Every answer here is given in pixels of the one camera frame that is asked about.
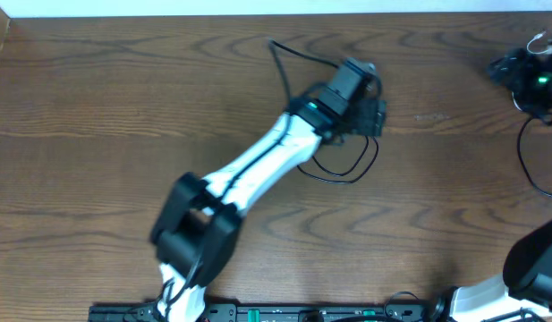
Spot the black usb cable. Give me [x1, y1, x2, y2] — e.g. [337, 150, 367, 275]
[515, 116, 552, 199]
[296, 133, 379, 185]

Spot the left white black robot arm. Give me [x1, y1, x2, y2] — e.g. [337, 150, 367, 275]
[149, 58, 386, 321]

